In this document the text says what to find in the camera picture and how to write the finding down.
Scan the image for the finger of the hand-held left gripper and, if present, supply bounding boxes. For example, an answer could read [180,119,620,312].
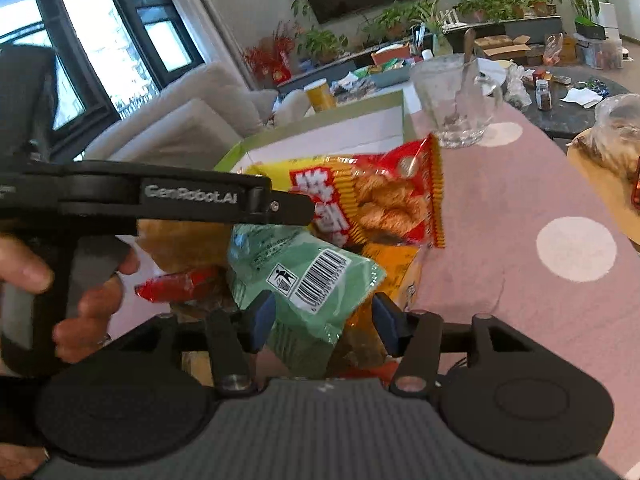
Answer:
[227,186,316,227]

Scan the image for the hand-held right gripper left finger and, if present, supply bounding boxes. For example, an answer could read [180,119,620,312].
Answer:
[112,290,277,394]

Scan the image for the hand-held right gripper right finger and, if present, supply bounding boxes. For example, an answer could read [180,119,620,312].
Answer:
[371,291,533,397]

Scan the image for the green barcode snack packet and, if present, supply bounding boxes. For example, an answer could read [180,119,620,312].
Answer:
[227,224,387,381]

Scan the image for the orange snack packet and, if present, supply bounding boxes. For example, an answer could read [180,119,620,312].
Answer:
[327,242,427,378]

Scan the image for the green cardboard box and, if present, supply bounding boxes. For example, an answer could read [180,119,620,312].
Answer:
[214,89,417,173]

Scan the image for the red yellow snack bag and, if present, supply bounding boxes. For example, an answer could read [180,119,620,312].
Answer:
[245,134,447,251]

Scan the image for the tan snack packet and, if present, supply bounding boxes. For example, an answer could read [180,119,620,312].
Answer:
[136,220,236,281]

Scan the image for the red snack packet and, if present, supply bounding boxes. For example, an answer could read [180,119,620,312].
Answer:
[134,266,223,305]

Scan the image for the person's left hand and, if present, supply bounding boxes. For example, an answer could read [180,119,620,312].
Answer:
[0,232,142,366]

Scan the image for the yellow canister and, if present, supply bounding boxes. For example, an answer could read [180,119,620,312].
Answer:
[304,80,337,113]

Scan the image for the beige sofa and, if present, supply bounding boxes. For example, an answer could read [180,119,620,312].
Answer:
[82,62,311,168]

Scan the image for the red flower decoration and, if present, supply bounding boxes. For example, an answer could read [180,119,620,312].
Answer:
[242,22,301,88]

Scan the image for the pink dotted tablecloth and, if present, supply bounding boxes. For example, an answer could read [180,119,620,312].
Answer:
[107,57,640,480]

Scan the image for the potted green plant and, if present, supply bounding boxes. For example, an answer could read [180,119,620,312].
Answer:
[364,0,441,41]
[299,27,349,64]
[455,0,531,23]

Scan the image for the teal basket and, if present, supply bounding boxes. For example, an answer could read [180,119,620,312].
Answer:
[370,62,416,88]

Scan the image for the black framed window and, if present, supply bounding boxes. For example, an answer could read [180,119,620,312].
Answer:
[0,0,208,161]

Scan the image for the glass mug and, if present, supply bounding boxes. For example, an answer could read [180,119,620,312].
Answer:
[410,55,505,150]

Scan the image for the glass vase with plant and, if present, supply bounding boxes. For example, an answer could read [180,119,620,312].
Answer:
[415,7,454,57]

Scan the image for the metal spoon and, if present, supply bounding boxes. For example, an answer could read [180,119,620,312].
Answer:
[445,27,480,128]

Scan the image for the wooden board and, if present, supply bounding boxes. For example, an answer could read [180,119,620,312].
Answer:
[566,127,640,253]

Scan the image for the open cardboard box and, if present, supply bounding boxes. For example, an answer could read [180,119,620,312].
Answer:
[474,35,532,63]

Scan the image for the dark round table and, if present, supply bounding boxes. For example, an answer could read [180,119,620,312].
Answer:
[480,62,632,142]

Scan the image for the white paper napkin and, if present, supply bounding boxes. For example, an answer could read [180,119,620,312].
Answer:
[560,87,603,109]

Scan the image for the clear plastic food bag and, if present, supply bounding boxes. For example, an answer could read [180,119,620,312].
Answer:
[570,94,640,183]

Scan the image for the low television bench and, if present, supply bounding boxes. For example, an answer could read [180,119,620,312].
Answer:
[277,15,564,92]

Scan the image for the clear storage container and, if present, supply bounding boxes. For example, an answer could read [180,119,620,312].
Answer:
[580,40,626,69]

